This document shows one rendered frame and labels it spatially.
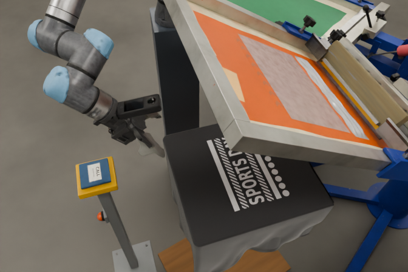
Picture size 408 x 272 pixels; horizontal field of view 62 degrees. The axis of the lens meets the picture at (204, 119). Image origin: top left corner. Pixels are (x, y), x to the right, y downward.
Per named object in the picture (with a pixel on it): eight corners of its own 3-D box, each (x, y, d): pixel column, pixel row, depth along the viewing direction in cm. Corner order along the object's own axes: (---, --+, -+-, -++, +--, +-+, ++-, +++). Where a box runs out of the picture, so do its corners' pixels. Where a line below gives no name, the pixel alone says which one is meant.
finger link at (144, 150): (153, 164, 98) (132, 139, 96) (167, 154, 95) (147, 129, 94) (149, 169, 95) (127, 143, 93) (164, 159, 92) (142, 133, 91)
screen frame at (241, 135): (229, 150, 56) (243, 135, 54) (155, -19, 92) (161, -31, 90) (430, 178, 101) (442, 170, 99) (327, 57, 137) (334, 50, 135)
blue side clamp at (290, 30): (278, 44, 118) (292, 28, 114) (272, 36, 121) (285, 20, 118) (329, 65, 135) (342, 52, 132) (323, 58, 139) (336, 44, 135)
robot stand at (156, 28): (168, 164, 234) (149, 7, 144) (193, 160, 237) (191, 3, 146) (172, 187, 223) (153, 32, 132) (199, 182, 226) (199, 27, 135)
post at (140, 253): (117, 291, 182) (64, 210, 109) (112, 251, 196) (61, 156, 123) (158, 278, 186) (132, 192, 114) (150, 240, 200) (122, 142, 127)
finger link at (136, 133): (153, 144, 95) (133, 119, 94) (157, 141, 95) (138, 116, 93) (146, 151, 91) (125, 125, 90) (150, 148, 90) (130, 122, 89)
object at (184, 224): (195, 287, 135) (194, 248, 103) (169, 190, 163) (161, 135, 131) (203, 285, 136) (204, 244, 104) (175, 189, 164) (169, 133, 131)
